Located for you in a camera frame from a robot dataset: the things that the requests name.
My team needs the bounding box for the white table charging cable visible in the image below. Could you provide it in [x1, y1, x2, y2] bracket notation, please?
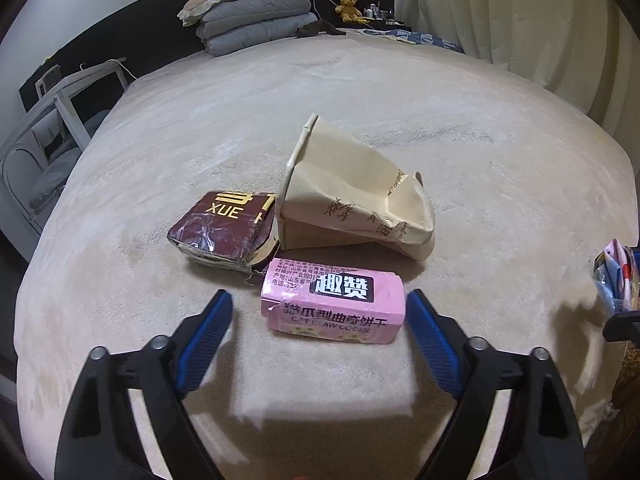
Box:
[77, 57, 136, 83]

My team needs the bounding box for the white chair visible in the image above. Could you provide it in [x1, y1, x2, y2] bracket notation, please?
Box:
[0, 125, 66, 235]
[0, 57, 138, 161]

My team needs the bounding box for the small white table appliance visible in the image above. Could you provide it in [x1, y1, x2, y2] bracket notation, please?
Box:
[37, 65, 63, 96]

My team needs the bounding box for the beige paper bag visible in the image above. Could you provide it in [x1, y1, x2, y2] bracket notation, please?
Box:
[277, 113, 436, 262]

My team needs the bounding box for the black headboard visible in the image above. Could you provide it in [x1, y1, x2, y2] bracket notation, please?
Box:
[19, 0, 396, 111]

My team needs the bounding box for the cream curtain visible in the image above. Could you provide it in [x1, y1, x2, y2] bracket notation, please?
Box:
[392, 0, 640, 156]

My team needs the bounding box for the black bedside table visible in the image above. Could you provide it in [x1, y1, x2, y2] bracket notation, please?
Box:
[360, 2, 413, 31]

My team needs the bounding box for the maroon box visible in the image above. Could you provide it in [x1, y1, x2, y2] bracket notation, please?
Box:
[167, 190, 280, 273]

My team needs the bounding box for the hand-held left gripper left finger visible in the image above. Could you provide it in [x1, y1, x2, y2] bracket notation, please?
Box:
[54, 289, 234, 480]

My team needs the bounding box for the dark brown cloth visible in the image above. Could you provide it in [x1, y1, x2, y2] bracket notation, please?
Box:
[294, 19, 347, 39]

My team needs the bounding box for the grey seat cushion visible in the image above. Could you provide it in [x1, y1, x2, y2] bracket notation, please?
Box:
[27, 145, 77, 216]

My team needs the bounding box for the colourful snack wrapper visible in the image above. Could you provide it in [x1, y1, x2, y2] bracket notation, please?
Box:
[592, 238, 640, 317]

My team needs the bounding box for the beige bed blanket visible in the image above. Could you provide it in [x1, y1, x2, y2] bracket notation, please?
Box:
[15, 27, 638, 480]

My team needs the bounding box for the brown teddy bear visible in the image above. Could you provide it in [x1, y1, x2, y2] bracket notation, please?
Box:
[334, 0, 363, 23]

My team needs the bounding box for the person's yellow fleece clothing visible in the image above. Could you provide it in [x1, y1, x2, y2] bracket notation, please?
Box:
[585, 345, 640, 480]

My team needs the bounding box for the white bedside charger cable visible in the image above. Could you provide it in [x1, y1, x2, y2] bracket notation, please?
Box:
[306, 0, 341, 26]

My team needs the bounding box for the pink cookie box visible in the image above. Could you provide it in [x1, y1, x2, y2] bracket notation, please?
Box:
[260, 257, 405, 346]

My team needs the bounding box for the folded grey quilt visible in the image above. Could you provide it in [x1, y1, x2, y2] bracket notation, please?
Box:
[195, 0, 313, 58]

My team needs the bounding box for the blue patterned blanket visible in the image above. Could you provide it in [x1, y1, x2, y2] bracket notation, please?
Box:
[362, 27, 466, 55]

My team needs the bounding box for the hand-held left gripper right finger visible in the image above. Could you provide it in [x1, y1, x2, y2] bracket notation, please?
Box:
[406, 289, 587, 480]

